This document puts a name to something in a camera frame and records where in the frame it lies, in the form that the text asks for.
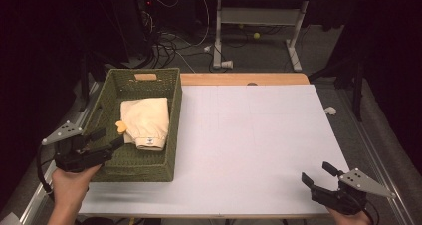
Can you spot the white paper scrap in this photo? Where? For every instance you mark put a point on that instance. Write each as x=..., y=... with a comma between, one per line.
x=330, y=111

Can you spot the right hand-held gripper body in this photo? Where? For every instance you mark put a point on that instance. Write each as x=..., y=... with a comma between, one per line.
x=345, y=196

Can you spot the person's right hand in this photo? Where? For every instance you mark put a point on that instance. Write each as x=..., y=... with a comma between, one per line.
x=348, y=220

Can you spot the green woven basket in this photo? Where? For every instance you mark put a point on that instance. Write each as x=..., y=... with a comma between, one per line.
x=136, y=165

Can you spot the person's left hand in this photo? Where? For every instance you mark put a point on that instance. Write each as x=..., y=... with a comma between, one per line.
x=71, y=188

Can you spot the black metal stand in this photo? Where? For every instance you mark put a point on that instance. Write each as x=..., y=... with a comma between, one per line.
x=356, y=85
x=84, y=82

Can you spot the cream garment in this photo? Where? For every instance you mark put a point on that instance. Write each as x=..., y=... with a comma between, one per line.
x=146, y=122

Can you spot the white desk frame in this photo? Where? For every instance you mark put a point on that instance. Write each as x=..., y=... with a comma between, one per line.
x=257, y=16

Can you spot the white plug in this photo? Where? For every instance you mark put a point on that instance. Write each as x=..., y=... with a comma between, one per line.
x=207, y=48

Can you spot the yellow tennis ball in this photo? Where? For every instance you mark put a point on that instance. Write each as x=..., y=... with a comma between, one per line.
x=256, y=35

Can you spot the aluminium table rail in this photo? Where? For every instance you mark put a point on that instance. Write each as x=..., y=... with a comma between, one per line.
x=378, y=158
x=36, y=201

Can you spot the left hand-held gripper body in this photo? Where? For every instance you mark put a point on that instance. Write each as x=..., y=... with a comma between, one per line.
x=78, y=157

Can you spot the white table sheet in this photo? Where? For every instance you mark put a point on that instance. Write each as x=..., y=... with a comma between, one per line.
x=252, y=152

